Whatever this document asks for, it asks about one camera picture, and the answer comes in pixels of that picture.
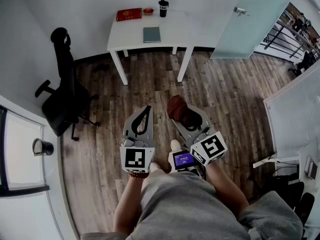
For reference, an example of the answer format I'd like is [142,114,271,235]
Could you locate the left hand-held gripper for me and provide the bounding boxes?
[119,105,157,174]

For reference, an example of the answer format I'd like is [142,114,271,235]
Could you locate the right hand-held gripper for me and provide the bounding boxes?
[171,104,228,167]

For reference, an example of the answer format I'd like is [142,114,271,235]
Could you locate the grey notebook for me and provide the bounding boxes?
[142,26,162,44]

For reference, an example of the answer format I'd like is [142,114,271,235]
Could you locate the person's left forearm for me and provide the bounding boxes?
[113,174,151,236]

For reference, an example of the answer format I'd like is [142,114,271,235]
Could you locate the person's right forearm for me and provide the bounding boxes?
[204,158,250,220]

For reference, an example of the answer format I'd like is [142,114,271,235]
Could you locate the person's right white shoe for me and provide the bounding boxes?
[170,139,184,153]

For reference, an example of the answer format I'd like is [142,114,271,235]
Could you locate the person's white shoe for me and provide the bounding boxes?
[170,139,184,153]
[149,161,162,173]

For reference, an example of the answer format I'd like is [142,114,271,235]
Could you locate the small purple-screen monitor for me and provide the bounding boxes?
[172,150,197,171]

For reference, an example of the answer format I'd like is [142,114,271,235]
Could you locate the white trousers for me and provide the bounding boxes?
[167,150,176,172]

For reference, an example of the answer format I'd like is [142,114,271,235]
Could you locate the person's left white shoe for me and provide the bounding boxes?
[149,161,162,173]

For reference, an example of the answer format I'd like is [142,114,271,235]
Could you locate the white power strip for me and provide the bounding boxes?
[252,153,278,169]

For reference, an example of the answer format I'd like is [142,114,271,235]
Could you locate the grey sweatshirt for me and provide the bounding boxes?
[79,170,304,240]

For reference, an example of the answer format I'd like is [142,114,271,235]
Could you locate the black high-back office chair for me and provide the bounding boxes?
[34,27,101,142]

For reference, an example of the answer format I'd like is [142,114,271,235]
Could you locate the white table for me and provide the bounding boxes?
[106,10,195,86]

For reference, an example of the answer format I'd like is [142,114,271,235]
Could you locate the round black cup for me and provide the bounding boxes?
[31,137,55,157]

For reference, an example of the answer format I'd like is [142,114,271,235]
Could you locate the white partition panel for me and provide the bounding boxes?
[263,68,320,160]

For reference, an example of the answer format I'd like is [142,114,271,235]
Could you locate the red hardcover book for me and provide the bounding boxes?
[115,7,143,22]

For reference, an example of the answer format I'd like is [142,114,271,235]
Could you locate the frosted glass door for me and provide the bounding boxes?
[209,0,300,60]

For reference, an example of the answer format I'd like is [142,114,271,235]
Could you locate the black travel mug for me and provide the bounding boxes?
[158,0,170,18]

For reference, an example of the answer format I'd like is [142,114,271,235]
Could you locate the small brown box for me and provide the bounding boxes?
[304,155,319,181]

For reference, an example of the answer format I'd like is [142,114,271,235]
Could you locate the black swivel chair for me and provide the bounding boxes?
[287,50,318,77]

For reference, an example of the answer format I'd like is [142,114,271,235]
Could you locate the black metal railing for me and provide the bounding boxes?
[259,8,320,60]

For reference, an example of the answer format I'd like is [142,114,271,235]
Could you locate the black desk chair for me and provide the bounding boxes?
[262,181,316,229]

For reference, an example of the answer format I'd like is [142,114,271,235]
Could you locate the white side desk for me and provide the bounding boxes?
[298,138,320,231]

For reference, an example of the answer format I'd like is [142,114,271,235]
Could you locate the brown beaded bracelet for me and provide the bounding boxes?
[128,171,150,180]

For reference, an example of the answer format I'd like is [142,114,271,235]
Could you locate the black cables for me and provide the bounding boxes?
[273,160,301,184]

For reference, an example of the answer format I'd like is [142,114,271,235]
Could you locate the metal door handle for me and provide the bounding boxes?
[233,6,251,18]

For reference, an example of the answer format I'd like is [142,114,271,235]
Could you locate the black window frame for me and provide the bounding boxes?
[0,105,50,198]

